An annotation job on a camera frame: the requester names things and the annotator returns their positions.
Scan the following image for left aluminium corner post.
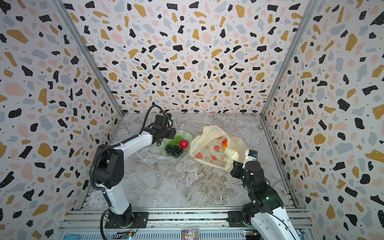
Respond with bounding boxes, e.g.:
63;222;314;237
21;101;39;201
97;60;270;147
49;0;124;118

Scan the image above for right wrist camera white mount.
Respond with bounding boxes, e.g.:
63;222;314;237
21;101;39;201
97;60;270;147
244;150;259;166

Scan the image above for purple printed card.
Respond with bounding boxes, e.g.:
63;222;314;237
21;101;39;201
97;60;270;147
181;227;200;240

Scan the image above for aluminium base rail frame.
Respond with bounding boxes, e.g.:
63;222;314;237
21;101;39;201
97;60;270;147
56;206;313;240

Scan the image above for left black corrugated cable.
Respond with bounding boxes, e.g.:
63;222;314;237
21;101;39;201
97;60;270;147
89;104;174;240

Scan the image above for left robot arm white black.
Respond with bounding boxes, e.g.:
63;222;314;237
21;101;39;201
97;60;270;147
90;114;176;227

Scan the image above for dark grape bunch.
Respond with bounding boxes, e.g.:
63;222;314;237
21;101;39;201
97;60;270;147
165;145;184;158

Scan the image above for red yellow mango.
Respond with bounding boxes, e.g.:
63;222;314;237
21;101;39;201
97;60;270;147
222;139;228;150

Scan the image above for yellow translucent plastic bag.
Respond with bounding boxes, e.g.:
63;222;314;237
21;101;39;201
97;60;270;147
189;126;250;173

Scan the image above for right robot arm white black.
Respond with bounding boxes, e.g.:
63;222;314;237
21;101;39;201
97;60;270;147
230;161;300;240

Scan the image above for green scalloped plate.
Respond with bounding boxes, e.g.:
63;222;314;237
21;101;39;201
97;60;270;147
159;130;193;160

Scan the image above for right aluminium corner post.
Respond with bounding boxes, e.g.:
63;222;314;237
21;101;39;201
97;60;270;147
260;0;319;118

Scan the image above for green grape bunch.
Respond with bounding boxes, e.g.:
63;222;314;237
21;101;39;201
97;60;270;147
168;136;183;146

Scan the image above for red fruit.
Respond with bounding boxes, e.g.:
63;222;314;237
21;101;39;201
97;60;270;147
179;140;189;149

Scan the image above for aluminium corner post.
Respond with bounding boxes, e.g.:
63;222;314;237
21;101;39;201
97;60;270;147
260;0;319;118
49;0;124;118

